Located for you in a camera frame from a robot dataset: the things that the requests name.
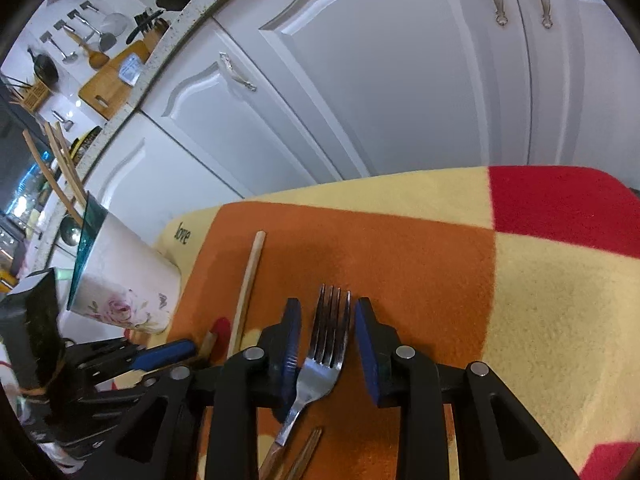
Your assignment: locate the orange yellow red blanket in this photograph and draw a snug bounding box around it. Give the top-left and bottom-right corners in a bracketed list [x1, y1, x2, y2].
[155, 166, 639, 479]

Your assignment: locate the blue white pouch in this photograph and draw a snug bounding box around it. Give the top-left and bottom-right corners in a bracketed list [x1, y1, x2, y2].
[118, 53, 144, 87]

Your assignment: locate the wooden spatula hanging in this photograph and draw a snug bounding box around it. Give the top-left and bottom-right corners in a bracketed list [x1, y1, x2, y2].
[63, 25, 111, 70]

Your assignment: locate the hanging mesh skimmer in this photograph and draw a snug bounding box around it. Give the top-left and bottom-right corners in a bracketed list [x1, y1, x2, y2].
[80, 0, 129, 37]

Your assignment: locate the hanging metal ladle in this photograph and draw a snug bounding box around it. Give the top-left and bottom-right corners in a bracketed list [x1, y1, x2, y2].
[40, 32, 78, 65]

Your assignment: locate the wooden chopstick holder wall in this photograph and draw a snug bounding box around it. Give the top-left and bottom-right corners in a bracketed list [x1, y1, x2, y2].
[1, 75, 51, 115]

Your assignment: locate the silver fork wooden handle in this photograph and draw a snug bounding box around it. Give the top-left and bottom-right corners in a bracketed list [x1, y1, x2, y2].
[258, 284, 352, 479]

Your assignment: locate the hanging peeler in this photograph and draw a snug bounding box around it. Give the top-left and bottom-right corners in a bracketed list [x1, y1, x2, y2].
[51, 110, 74, 131]

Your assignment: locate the hanging slotted turner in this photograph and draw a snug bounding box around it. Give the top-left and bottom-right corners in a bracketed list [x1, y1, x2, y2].
[67, 10, 117, 52]

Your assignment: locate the floral cup teal rim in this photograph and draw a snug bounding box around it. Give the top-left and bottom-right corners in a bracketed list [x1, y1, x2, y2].
[66, 195, 181, 334]

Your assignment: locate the yellow lid black casserole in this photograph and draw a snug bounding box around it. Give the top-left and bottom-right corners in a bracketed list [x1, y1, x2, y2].
[70, 126, 102, 165]

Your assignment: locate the small black hanging pan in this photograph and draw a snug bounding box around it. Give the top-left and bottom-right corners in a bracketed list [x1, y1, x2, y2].
[27, 47, 58, 87]

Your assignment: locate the wooden knife block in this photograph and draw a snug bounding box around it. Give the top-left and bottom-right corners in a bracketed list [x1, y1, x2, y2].
[125, 9, 169, 52]

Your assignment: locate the wooden cutting board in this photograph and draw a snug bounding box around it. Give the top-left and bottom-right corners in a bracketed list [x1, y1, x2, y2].
[78, 40, 150, 120]

